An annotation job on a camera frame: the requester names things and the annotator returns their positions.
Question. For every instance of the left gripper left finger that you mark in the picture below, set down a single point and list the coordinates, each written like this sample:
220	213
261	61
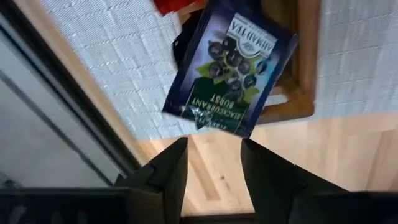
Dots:
149	199

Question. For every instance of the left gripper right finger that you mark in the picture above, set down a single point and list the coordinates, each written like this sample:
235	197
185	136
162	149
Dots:
295	199

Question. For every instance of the foil packets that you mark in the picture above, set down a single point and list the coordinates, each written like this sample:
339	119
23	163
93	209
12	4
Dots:
230	77

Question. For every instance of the purple blackcurrant tea packet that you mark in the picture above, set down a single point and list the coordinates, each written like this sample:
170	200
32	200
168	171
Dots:
185	40

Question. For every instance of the red strawberry tea packet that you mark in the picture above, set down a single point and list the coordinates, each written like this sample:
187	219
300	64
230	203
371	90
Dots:
174	5

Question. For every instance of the wooden three-compartment tray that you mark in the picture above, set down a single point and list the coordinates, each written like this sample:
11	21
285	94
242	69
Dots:
306	62

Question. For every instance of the grey woven placemat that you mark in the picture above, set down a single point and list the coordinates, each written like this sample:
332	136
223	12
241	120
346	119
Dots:
124	62

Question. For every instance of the black metal table frame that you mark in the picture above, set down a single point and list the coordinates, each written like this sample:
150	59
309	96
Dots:
73	93

